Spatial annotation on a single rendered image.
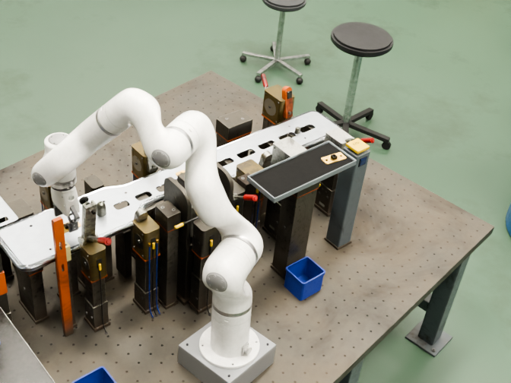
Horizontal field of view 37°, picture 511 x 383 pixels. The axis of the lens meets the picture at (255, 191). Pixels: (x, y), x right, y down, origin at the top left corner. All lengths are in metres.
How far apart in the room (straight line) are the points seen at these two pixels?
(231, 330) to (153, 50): 3.47
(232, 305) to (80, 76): 3.21
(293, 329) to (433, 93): 3.09
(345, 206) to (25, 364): 1.29
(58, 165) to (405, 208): 1.55
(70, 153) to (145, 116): 0.29
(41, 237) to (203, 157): 0.67
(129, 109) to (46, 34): 3.72
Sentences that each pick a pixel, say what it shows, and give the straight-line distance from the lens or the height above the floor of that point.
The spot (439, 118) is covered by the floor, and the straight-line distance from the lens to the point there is 5.19.
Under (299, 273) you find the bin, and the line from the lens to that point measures 2.80.
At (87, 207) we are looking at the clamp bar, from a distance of 2.27.
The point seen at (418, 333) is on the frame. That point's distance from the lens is 3.69.
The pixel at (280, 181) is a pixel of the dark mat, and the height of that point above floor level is 1.16.
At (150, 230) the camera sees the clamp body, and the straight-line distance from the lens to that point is 2.40.
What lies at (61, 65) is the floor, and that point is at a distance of 5.35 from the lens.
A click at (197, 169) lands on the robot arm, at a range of 2.08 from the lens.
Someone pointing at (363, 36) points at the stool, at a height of 0.69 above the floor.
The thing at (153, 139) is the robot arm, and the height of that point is 1.54.
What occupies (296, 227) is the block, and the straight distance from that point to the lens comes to 2.65.
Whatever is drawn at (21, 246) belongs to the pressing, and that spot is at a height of 1.00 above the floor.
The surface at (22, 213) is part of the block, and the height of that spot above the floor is 0.98.
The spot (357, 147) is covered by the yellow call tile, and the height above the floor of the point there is 1.16.
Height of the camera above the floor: 2.69
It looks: 39 degrees down
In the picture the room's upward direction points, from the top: 6 degrees clockwise
